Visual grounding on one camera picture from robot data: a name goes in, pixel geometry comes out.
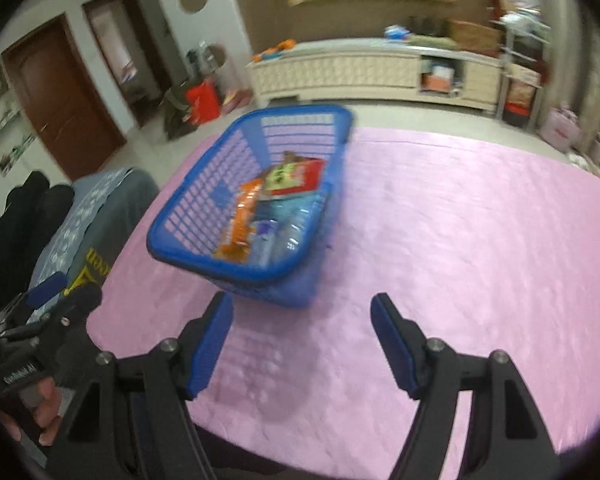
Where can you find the blue plastic basket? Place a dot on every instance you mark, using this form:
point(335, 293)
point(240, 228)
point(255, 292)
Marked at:
point(187, 229)

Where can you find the cream tv cabinet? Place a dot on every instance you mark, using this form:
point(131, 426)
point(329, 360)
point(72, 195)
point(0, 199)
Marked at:
point(377, 69)

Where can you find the white metal shelf rack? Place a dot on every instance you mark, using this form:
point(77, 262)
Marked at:
point(525, 56)

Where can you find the blue chewing gum pack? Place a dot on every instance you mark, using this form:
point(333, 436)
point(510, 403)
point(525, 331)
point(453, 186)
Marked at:
point(263, 249)

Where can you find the grey patterned sofa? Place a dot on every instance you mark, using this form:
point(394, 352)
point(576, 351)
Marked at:
point(106, 209)

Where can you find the red green tofu snack bag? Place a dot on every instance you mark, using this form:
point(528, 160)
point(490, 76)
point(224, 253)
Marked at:
point(295, 175)

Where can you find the clear blue cracker packet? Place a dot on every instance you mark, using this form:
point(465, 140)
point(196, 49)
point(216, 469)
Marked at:
point(297, 217)

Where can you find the person left hand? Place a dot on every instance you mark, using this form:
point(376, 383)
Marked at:
point(46, 414)

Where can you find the brown wooden door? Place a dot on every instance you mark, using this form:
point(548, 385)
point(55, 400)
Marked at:
point(57, 94)

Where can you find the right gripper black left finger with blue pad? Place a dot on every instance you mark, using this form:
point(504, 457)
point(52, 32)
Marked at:
point(130, 418)

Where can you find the black bag on floor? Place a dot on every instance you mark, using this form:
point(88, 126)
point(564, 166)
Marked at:
point(178, 118)

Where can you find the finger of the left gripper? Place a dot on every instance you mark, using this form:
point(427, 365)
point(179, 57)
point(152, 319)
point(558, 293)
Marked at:
point(45, 291)
point(76, 307)

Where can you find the pink quilted table cloth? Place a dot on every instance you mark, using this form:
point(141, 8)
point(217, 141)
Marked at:
point(483, 246)

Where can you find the cardboard box on cabinet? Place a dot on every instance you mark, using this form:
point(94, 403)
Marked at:
point(475, 38)

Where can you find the orange snack packet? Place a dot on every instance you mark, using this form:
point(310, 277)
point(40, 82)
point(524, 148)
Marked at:
point(234, 244)

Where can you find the pink bag on floor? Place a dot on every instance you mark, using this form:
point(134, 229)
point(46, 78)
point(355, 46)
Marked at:
point(561, 129)

